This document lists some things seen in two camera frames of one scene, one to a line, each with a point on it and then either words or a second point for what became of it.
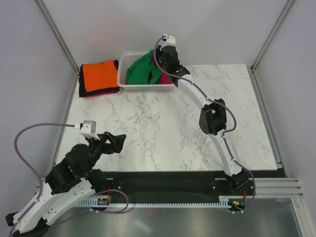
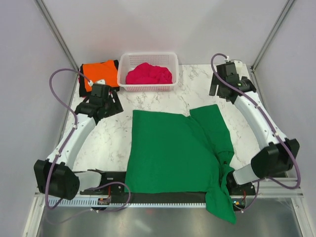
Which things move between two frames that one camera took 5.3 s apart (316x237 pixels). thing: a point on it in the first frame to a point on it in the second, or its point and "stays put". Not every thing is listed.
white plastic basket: [125, 60] stays put
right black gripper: [160, 52] to [215, 82]
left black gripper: [117, 142] to [116, 107]
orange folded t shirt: [98, 76] stays put
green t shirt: [138, 73] to [174, 153]
